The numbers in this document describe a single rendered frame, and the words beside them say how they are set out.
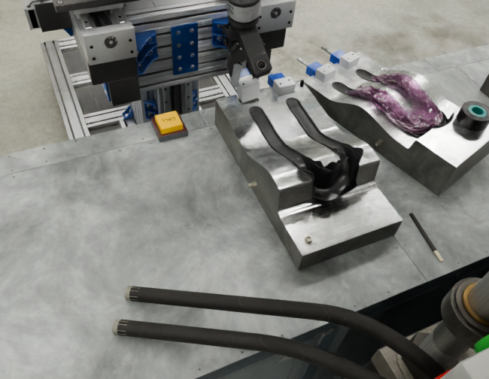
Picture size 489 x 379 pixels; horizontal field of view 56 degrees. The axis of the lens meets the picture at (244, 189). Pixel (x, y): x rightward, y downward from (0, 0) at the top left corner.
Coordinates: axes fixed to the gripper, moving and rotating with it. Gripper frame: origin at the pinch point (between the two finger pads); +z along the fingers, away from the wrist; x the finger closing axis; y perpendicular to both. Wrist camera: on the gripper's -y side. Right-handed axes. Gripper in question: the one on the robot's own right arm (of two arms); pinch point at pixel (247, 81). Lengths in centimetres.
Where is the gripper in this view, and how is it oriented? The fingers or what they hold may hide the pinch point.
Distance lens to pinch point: 121.9
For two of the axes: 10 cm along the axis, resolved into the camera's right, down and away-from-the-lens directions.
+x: -9.2, 3.5, -1.9
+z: 0.0, 4.9, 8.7
